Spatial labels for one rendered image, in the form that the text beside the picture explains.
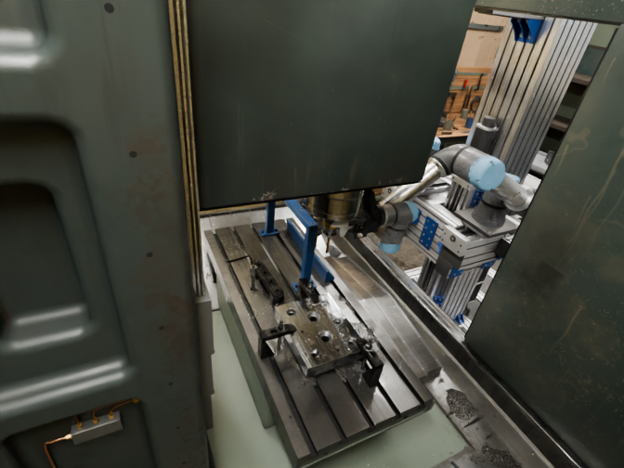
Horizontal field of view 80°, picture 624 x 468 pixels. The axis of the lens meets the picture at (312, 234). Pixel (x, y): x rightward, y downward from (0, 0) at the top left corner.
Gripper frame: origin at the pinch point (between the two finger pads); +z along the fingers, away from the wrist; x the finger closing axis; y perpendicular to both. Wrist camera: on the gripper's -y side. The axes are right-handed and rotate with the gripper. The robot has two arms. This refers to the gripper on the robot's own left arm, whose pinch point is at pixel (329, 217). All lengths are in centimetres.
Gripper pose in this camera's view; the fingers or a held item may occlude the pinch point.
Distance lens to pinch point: 113.7
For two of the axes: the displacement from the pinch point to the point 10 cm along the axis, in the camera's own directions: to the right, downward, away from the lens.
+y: -1.6, 8.4, 5.2
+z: -8.7, 1.4, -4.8
